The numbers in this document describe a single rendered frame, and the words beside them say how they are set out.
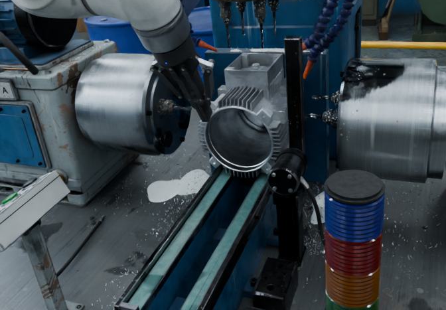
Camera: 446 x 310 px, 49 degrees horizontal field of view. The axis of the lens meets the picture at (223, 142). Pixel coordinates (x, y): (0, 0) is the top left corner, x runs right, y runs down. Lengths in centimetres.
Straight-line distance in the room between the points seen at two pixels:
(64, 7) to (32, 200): 32
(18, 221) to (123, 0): 39
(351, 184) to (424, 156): 47
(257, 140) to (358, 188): 72
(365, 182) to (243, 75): 61
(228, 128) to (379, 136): 39
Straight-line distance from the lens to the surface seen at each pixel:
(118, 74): 117
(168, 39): 83
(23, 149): 135
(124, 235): 120
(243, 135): 122
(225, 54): 122
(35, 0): 82
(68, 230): 128
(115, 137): 118
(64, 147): 128
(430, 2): 508
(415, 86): 97
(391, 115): 95
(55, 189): 93
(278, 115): 104
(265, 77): 107
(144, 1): 77
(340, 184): 52
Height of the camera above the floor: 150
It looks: 27 degrees down
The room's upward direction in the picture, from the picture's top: 7 degrees counter-clockwise
